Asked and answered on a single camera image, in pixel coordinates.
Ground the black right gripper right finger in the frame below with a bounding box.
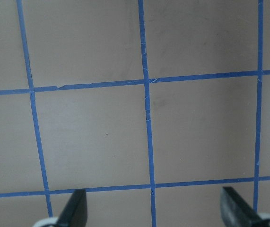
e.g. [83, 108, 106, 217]
[220, 187, 263, 227]

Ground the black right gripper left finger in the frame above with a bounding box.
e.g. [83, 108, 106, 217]
[55, 189, 88, 227]

